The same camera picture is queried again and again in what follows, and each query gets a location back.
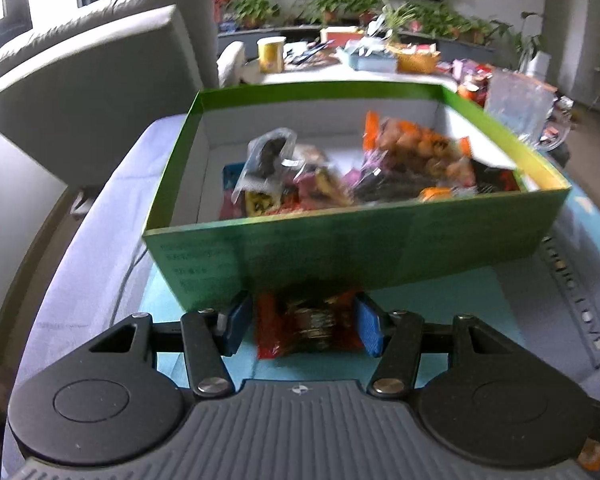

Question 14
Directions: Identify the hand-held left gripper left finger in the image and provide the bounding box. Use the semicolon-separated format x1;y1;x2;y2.
87;291;255;398

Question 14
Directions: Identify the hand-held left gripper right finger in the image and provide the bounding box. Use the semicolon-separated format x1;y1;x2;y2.
352;291;518;398

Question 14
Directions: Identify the red snack bag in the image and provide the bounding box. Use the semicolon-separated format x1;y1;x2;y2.
256;290;363;359

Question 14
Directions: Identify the green cardboard box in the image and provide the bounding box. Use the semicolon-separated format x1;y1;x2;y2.
142;82;573;311

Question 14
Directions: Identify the pile of snack packets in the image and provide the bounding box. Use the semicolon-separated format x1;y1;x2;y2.
219;112;523;221

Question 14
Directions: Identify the lavender cloth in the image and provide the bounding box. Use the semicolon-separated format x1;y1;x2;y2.
0;115;191;396

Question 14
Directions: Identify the white round table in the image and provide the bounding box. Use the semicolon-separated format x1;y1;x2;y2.
240;57;461;93

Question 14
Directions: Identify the blue plastic tray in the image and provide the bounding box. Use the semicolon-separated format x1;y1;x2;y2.
336;42;398;72

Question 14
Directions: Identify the wicker basket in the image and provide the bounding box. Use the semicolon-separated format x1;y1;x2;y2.
387;44;441;73

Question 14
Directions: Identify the yellow can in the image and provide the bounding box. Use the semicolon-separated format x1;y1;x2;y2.
256;36;287;73

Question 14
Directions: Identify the grey armchair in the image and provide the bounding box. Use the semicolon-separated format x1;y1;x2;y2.
0;0;221;191

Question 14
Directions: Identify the spider plant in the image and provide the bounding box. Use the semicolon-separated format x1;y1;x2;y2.
375;2;421;41

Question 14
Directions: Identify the white air purifier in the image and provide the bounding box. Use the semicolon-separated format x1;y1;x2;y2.
525;50;551;78

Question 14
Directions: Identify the row of potted plants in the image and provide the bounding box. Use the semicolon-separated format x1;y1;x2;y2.
215;0;511;46

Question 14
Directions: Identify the large leaf floor plant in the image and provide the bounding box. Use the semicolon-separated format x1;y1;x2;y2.
500;10;546;71

